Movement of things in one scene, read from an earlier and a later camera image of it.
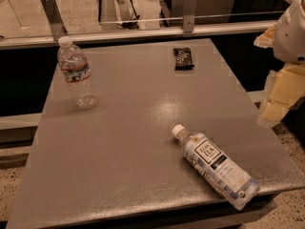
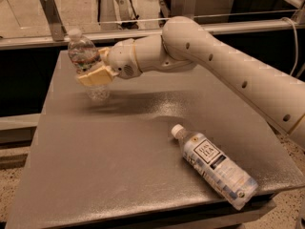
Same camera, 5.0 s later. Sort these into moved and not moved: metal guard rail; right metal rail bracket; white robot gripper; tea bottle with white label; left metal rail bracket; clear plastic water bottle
Moved: clear plastic water bottle; white robot gripper
Not moved: right metal rail bracket; tea bottle with white label; metal guard rail; left metal rail bracket
